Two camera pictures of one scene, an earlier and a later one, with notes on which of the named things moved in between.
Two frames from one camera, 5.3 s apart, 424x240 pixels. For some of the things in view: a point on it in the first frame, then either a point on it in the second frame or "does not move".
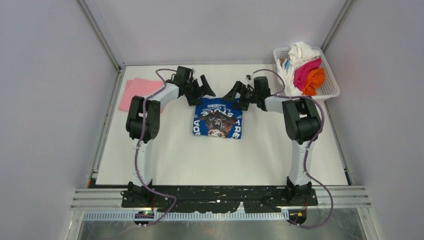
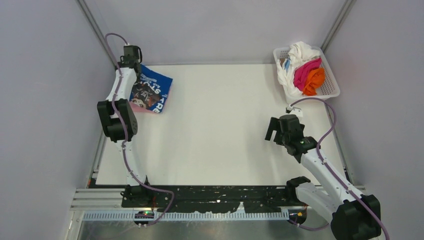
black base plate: (224, 198) does not move
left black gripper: (197, 91) → (130, 60)
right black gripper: (243, 95) → (276, 131)
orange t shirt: (315, 79) does not move
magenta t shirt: (300, 74) does not move
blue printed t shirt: (217, 117) → (151, 89)
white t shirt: (298, 52) does not move
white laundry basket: (330, 88) does not move
